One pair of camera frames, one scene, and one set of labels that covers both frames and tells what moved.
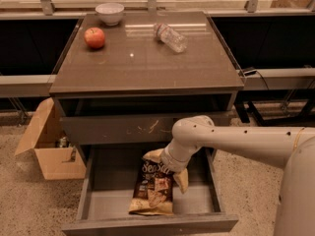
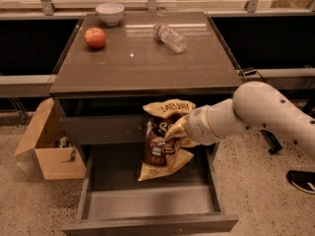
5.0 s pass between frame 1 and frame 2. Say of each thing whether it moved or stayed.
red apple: stayed
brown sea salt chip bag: moved
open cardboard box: stayed
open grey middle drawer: stayed
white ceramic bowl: stayed
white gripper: moved
